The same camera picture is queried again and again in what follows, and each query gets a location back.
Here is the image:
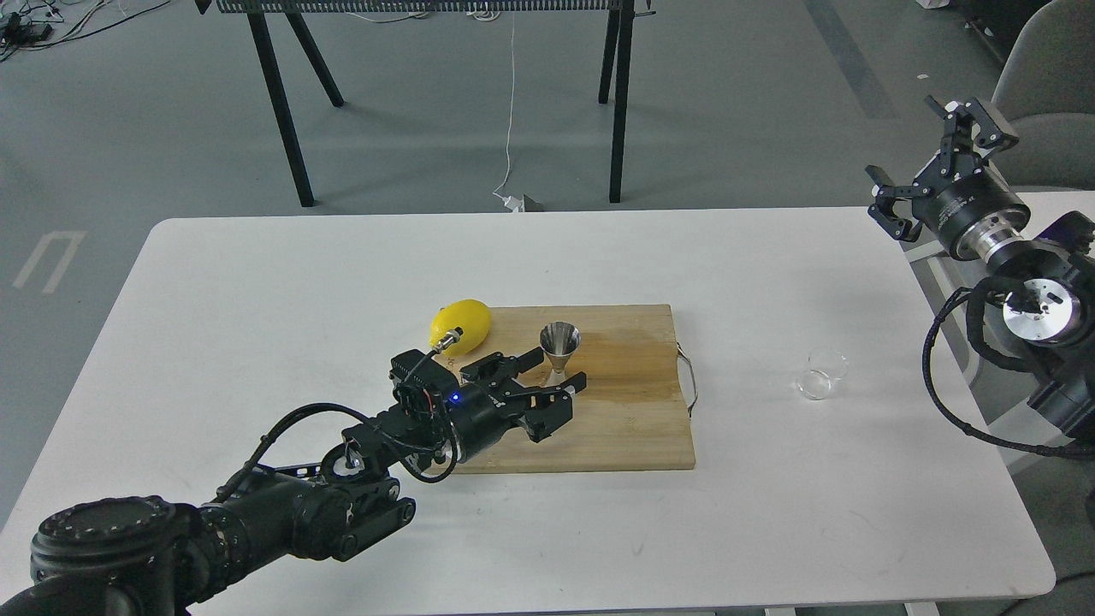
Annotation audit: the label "small clear glass cup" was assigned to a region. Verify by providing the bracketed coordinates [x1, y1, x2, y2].
[795, 347, 849, 400]

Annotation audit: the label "grey office chair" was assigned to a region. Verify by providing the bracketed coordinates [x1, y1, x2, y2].
[904, 0, 1095, 386]

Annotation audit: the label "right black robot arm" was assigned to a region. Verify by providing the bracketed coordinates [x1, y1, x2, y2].
[866, 97, 1094, 460]

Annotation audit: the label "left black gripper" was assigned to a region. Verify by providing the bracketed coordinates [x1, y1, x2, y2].
[445, 347, 587, 464]

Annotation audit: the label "white power cable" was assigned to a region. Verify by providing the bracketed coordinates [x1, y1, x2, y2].
[492, 12, 525, 211]

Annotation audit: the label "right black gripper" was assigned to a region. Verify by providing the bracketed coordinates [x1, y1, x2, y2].
[865, 95, 1030, 261]

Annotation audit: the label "black floor cables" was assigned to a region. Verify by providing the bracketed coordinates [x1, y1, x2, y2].
[0, 0, 172, 61]

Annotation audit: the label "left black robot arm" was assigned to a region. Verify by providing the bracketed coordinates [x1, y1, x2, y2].
[3, 329, 587, 615]

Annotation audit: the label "yellow lemon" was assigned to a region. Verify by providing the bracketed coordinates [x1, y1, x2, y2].
[428, 298, 493, 358]

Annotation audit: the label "bamboo cutting board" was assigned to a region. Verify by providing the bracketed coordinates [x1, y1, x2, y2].
[438, 304, 695, 473]

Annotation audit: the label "black metal frame table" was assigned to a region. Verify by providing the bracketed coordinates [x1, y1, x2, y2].
[195, 1, 656, 208]

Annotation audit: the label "steel double jigger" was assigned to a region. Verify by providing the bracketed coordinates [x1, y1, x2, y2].
[539, 321, 583, 386]

